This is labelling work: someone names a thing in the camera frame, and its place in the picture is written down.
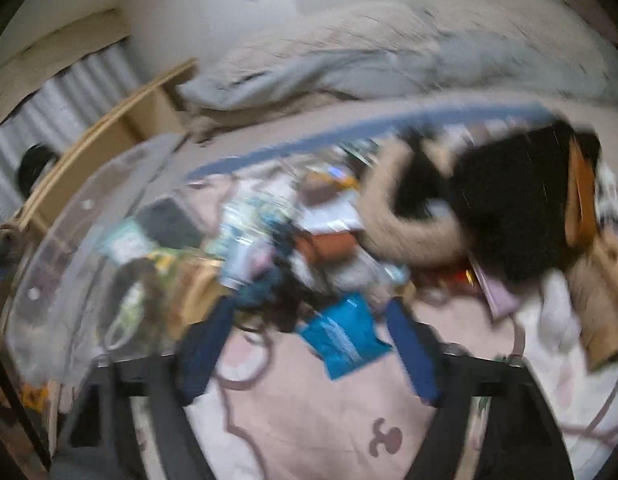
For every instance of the grey curtain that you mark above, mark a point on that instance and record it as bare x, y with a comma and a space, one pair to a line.
64, 105

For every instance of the grey comforter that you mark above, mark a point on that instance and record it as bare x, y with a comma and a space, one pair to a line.
389, 50

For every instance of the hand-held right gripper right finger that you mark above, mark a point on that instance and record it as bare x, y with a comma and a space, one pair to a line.
414, 355

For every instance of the clear plastic storage bin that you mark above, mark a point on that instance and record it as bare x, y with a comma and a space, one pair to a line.
79, 240

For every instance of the yellow plastic case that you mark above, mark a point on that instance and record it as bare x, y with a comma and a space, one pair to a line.
201, 290

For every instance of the dark grey box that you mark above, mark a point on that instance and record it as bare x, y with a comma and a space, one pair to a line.
169, 225

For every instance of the red box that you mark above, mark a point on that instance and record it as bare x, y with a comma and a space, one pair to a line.
451, 277

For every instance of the blue plastic packet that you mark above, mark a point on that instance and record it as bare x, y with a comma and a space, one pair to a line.
344, 335

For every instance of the orange-brown block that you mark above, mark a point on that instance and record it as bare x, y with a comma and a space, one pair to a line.
581, 200

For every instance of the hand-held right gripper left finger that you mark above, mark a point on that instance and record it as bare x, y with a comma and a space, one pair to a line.
204, 347

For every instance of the wooden shelf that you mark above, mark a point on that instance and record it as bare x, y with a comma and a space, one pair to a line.
139, 115

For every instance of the black knitted garment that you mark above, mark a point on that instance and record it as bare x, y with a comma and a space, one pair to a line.
514, 200

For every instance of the black white patterned cloth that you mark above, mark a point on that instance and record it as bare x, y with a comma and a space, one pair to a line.
611, 195

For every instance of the brown leather pouch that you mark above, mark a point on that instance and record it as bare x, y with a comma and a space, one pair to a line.
329, 250

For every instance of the purple paper packet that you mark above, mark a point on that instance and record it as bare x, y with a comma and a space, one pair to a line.
501, 297

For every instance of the tan carved box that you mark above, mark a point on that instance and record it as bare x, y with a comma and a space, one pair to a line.
604, 300

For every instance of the dark round object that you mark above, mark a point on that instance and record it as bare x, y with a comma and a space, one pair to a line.
34, 167

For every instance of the clear packet with blue edge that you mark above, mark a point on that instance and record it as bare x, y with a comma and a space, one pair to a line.
239, 245

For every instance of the beige fleece hat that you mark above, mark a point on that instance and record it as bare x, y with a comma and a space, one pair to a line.
389, 220

